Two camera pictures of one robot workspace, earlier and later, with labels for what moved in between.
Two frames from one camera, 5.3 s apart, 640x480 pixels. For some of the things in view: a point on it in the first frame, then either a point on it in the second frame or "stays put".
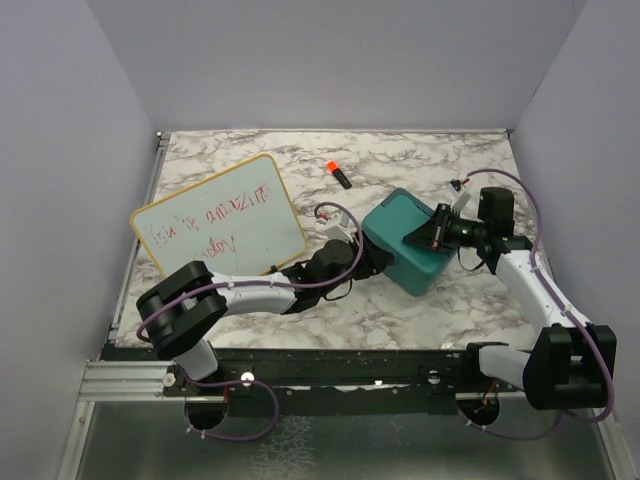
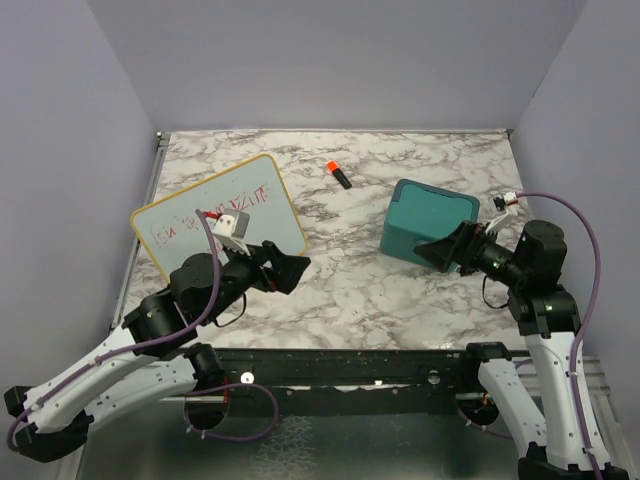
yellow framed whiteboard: (241, 220) stays put
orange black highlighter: (333, 167) stays put
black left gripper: (373, 260) → (287, 271)
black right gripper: (433, 234) → (462, 246)
